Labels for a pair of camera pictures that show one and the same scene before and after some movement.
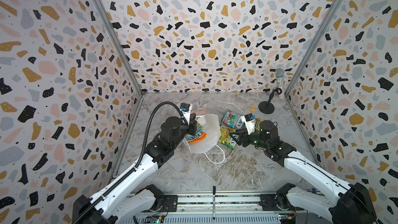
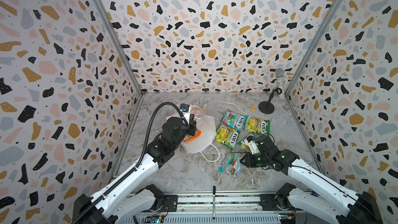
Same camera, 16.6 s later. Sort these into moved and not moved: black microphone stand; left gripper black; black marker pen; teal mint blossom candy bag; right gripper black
Moved: right gripper black
Not moved: black marker pen; left gripper black; teal mint blossom candy bag; black microphone stand
